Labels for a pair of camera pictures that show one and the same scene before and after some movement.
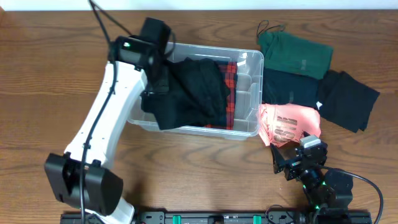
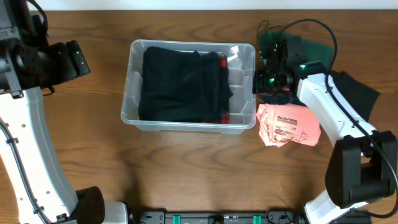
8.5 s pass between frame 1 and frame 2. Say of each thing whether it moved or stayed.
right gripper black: moved
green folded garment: stayed
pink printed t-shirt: stayed
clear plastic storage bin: moved
